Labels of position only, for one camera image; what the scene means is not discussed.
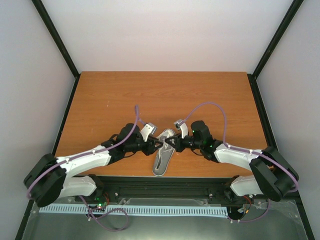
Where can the black right rear frame post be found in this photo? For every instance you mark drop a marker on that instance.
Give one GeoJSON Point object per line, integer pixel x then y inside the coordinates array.
{"type": "Point", "coordinates": [281, 29]}

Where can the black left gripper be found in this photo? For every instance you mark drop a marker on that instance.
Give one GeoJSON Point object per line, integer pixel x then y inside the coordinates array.
{"type": "Point", "coordinates": [151, 146]}

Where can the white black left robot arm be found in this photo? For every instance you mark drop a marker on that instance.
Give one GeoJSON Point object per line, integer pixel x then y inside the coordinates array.
{"type": "Point", "coordinates": [57, 177]}

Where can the white shoelace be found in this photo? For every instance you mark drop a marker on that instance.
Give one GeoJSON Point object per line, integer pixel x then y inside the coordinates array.
{"type": "Point", "coordinates": [166, 148]}

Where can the clear plastic sheet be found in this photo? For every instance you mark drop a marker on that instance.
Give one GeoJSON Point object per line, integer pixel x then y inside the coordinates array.
{"type": "Point", "coordinates": [286, 207]}

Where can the black front frame rail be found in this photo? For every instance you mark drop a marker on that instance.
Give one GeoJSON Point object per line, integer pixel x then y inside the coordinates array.
{"type": "Point", "coordinates": [214, 190]}

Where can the black left table rail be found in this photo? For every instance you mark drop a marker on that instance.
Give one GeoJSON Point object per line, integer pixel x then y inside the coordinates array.
{"type": "Point", "coordinates": [65, 115]}

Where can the light blue slotted cable duct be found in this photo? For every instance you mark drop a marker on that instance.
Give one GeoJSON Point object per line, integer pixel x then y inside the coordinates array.
{"type": "Point", "coordinates": [138, 210]}

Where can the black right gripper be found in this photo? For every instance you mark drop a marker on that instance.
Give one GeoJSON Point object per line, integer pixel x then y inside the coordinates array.
{"type": "Point", "coordinates": [178, 145]}

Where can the grey canvas sneaker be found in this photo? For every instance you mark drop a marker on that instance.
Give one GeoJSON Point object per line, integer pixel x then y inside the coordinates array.
{"type": "Point", "coordinates": [161, 162]}

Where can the black table rail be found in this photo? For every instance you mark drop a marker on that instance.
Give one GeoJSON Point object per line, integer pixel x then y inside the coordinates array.
{"type": "Point", "coordinates": [265, 112]}
{"type": "Point", "coordinates": [65, 115]}

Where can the black left rear frame post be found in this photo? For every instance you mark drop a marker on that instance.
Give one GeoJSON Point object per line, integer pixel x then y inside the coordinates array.
{"type": "Point", "coordinates": [50, 26]}

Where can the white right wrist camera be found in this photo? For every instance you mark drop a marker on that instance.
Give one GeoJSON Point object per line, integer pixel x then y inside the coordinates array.
{"type": "Point", "coordinates": [182, 127]}

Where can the small lit circuit board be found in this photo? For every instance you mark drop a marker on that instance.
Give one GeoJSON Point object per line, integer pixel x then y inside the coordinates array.
{"type": "Point", "coordinates": [102, 202]}

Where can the black frame post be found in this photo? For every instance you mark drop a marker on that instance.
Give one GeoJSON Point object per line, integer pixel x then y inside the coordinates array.
{"type": "Point", "coordinates": [50, 26]}
{"type": "Point", "coordinates": [281, 29]}

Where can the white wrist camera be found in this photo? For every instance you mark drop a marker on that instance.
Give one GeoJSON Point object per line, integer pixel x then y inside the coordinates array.
{"type": "Point", "coordinates": [147, 130]}
{"type": "Point", "coordinates": [182, 127]}

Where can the black right table rail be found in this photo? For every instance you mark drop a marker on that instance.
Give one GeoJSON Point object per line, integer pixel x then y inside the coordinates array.
{"type": "Point", "coordinates": [265, 112]}

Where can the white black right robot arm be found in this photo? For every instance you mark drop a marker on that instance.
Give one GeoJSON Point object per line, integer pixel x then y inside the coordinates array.
{"type": "Point", "coordinates": [219, 152]}

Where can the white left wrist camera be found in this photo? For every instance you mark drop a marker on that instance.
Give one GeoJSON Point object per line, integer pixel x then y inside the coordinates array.
{"type": "Point", "coordinates": [147, 130]}

